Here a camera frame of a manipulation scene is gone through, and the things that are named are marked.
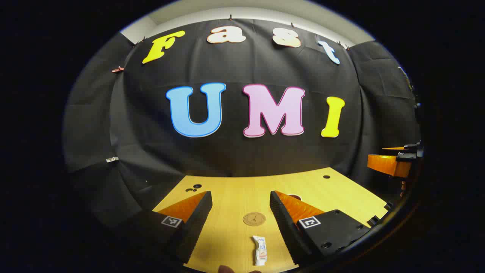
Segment black backdrop cloth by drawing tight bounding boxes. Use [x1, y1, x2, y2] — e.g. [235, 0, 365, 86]
[63, 18, 422, 232]

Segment wooden desktop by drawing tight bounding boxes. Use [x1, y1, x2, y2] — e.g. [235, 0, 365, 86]
[152, 167, 389, 273]

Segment white toothpaste tube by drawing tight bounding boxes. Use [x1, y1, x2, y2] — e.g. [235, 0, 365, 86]
[253, 235, 268, 266]

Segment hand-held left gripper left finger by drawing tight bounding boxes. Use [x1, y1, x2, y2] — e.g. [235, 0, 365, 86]
[125, 191, 213, 264]

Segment round cork coaster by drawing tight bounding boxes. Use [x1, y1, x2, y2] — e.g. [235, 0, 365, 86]
[243, 212, 266, 227]

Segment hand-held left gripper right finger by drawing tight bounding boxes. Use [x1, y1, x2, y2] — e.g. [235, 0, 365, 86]
[270, 191, 370, 266]

